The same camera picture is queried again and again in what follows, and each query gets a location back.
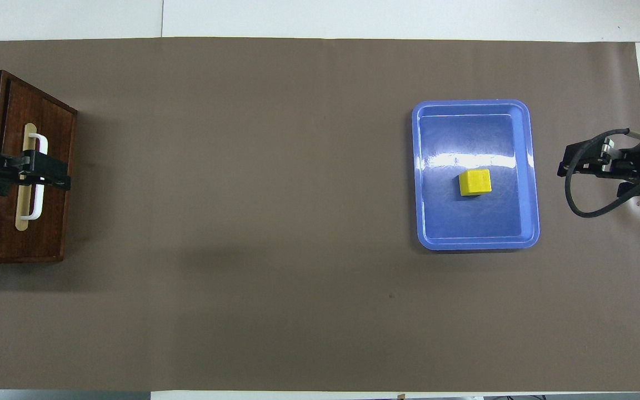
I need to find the white drawer handle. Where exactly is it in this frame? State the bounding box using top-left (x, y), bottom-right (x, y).
top-left (14, 123), bottom-right (49, 231)

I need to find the wooden drawer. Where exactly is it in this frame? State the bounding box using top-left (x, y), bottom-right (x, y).
top-left (0, 79), bottom-right (72, 258)

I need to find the yellow cube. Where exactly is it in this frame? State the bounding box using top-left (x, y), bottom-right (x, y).
top-left (459, 169), bottom-right (493, 197)

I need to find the blue plastic tray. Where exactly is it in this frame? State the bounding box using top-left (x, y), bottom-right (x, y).
top-left (412, 99), bottom-right (540, 251)

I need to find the brown table mat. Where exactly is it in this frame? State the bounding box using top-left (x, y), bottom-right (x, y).
top-left (0, 37), bottom-right (640, 392)

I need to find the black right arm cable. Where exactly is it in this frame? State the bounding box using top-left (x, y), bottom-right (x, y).
top-left (564, 128), bottom-right (640, 218)

